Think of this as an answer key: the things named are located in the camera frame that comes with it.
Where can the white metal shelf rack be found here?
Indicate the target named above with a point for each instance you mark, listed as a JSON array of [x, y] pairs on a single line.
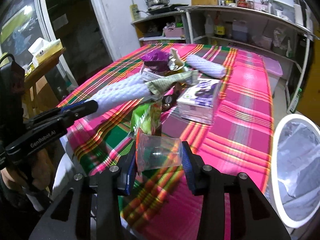
[[256, 31]]

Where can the long white foam net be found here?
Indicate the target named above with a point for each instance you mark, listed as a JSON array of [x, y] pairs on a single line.
[[117, 93]]

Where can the crumpled white paper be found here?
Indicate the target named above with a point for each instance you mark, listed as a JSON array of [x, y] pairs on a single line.
[[175, 63]]

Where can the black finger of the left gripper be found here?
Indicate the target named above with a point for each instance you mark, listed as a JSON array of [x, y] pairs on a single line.
[[68, 114]]

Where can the steel cooking pot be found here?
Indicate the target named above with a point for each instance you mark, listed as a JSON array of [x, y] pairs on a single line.
[[151, 3]]

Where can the green glass bottle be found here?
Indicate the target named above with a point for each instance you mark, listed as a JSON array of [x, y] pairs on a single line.
[[295, 101]]

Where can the pink plaid tablecloth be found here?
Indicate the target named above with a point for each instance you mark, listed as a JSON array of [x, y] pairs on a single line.
[[160, 205]]

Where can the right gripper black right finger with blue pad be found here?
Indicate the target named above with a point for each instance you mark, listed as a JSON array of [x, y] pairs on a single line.
[[252, 216]]

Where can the purple white carton box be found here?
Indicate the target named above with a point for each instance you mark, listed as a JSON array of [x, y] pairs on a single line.
[[198, 103]]

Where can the person's left hand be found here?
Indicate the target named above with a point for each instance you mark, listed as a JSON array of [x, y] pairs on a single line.
[[42, 172]]

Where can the pink lid storage box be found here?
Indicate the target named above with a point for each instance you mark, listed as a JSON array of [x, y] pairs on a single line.
[[274, 72]]

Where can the green snack wrapper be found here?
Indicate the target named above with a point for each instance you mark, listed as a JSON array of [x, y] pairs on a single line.
[[146, 117]]

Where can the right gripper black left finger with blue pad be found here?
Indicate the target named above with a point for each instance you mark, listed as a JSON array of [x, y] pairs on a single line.
[[69, 216]]

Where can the newspaper scrap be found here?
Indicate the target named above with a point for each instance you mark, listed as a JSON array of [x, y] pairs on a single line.
[[158, 86]]

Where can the red lid jar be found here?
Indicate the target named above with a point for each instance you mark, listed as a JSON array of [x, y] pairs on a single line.
[[242, 3]]

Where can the yellow wooden door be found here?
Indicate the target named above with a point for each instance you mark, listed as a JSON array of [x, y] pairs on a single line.
[[309, 102]]

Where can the pink plastic basket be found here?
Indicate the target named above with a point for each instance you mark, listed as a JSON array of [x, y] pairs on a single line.
[[173, 32]]

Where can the white round trash bin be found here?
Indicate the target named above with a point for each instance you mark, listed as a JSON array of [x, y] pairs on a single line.
[[293, 186]]

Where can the white electric kettle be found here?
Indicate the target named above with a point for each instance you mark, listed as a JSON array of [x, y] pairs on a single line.
[[300, 12]]

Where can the white foam net sleeve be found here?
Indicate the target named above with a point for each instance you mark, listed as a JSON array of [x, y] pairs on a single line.
[[209, 68]]

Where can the clear plastic cup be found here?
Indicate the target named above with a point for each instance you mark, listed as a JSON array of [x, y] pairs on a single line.
[[153, 152]]

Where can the small wooden side table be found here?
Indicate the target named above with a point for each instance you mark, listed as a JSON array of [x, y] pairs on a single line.
[[38, 96]]

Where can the purple snack bag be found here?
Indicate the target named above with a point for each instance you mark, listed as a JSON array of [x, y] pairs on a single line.
[[157, 61]]

